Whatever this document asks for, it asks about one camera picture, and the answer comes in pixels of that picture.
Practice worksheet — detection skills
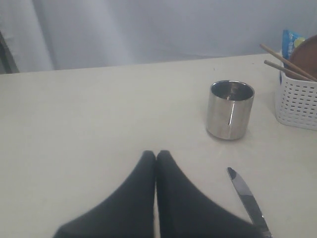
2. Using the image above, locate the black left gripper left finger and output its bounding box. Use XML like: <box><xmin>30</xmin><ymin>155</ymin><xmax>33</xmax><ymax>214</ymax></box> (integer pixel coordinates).
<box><xmin>54</xmin><ymin>151</ymin><xmax>156</xmax><ymax>238</ymax></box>

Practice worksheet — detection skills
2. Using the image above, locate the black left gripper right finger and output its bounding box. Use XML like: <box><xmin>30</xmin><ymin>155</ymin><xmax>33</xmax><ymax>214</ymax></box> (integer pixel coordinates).
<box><xmin>156</xmin><ymin>150</ymin><xmax>262</xmax><ymax>238</ymax></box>

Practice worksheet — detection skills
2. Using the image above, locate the silver table knife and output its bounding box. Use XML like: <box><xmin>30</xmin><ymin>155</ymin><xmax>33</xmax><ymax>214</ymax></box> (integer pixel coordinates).
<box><xmin>227</xmin><ymin>167</ymin><xmax>273</xmax><ymax>238</ymax></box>

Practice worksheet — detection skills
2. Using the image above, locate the stainless steel cup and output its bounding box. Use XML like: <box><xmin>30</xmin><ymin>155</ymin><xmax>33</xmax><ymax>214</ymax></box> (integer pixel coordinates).
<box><xmin>206</xmin><ymin>80</ymin><xmax>255</xmax><ymax>140</ymax></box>

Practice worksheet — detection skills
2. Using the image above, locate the white plastic woven basket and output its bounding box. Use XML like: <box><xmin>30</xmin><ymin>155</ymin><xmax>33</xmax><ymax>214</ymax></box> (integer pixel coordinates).
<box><xmin>275</xmin><ymin>71</ymin><xmax>317</xmax><ymax>130</ymax></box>

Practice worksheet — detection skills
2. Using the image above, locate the lower wooden chopstick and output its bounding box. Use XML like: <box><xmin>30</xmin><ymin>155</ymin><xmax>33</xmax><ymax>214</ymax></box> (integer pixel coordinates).
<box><xmin>264</xmin><ymin>60</ymin><xmax>317</xmax><ymax>82</ymax></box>

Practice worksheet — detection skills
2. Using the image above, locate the wooden chopstick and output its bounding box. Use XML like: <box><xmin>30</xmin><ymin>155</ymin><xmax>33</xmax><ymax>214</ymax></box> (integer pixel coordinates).
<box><xmin>259</xmin><ymin>44</ymin><xmax>317</xmax><ymax>80</ymax></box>
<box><xmin>264</xmin><ymin>60</ymin><xmax>317</xmax><ymax>82</ymax></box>

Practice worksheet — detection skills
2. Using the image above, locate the upper wooden chopstick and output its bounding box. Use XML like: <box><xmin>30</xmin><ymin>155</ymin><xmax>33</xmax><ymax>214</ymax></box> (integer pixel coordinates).
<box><xmin>259</xmin><ymin>44</ymin><xmax>317</xmax><ymax>80</ymax></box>

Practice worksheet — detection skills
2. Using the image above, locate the brown round wooden plate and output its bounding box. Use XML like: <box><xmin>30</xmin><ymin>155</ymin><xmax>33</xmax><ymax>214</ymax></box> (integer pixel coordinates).
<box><xmin>289</xmin><ymin>35</ymin><xmax>317</xmax><ymax>78</ymax></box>

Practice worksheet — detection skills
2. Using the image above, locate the blue snack packet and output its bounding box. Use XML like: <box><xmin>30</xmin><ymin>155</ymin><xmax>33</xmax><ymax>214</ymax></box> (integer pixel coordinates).
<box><xmin>282</xmin><ymin>29</ymin><xmax>306</xmax><ymax>68</ymax></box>

